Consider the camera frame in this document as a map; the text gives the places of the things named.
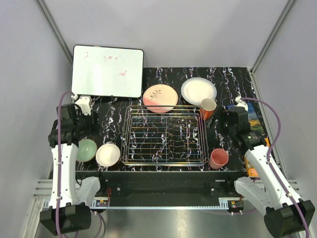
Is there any mint green bowl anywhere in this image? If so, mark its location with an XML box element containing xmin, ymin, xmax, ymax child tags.
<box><xmin>76</xmin><ymin>139</ymin><xmax>97</xmax><ymax>163</ymax></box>

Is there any orange bowl white inside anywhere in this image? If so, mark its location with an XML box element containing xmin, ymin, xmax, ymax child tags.
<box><xmin>96</xmin><ymin>143</ymin><xmax>120</xmax><ymax>167</ymax></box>

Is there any white fluted plate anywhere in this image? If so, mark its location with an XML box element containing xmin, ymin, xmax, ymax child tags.
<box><xmin>181</xmin><ymin>77</ymin><xmax>217</xmax><ymax>106</ymax></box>

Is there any pink plate with leaf sprig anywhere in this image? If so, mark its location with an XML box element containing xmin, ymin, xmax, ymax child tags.
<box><xmin>142</xmin><ymin>84</ymin><xmax>178</xmax><ymax>114</ymax></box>

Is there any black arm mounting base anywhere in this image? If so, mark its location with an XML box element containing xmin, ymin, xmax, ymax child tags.
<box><xmin>76</xmin><ymin>171</ymin><xmax>246</xmax><ymax>208</ymax></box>

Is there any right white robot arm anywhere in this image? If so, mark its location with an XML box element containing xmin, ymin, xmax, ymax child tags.
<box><xmin>209</xmin><ymin>106</ymin><xmax>315</xmax><ymax>238</ymax></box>

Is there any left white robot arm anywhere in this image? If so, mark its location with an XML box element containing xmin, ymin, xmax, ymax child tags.
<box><xmin>40</xmin><ymin>103</ymin><xmax>107</xmax><ymax>237</ymax></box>

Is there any orange mug white inside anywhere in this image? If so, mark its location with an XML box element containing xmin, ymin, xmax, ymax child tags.
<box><xmin>200</xmin><ymin>98</ymin><xmax>217</xmax><ymax>120</ymax></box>

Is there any Animal Farm book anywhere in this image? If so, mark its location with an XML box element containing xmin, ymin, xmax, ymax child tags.
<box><xmin>247</xmin><ymin>102</ymin><xmax>265</xmax><ymax>136</ymax></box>

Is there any pink plastic cup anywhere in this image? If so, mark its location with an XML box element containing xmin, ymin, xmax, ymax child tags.
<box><xmin>209</xmin><ymin>148</ymin><xmax>229</xmax><ymax>169</ymax></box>

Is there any orange Treehouse book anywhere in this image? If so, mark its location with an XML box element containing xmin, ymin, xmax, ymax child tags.
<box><xmin>244</xmin><ymin>138</ymin><xmax>273</xmax><ymax>180</ymax></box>

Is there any white dry-erase board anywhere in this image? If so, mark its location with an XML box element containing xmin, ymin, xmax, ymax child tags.
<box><xmin>71</xmin><ymin>45</ymin><xmax>144</xmax><ymax>98</ymax></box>

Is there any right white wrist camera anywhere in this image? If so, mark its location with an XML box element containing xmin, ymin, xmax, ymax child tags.
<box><xmin>235</xmin><ymin>96</ymin><xmax>248</xmax><ymax>111</ymax></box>

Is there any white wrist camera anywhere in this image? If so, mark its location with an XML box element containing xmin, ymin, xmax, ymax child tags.
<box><xmin>71</xmin><ymin>94</ymin><xmax>92</xmax><ymax>116</ymax></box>
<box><xmin>235</xmin><ymin>96</ymin><xmax>248</xmax><ymax>111</ymax></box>

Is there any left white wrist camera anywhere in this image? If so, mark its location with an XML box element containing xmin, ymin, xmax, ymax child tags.
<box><xmin>71</xmin><ymin>94</ymin><xmax>92</xmax><ymax>116</ymax></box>

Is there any metal wire dish rack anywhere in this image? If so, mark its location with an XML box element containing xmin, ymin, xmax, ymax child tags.
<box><xmin>121</xmin><ymin>105</ymin><xmax>209</xmax><ymax>167</ymax></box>

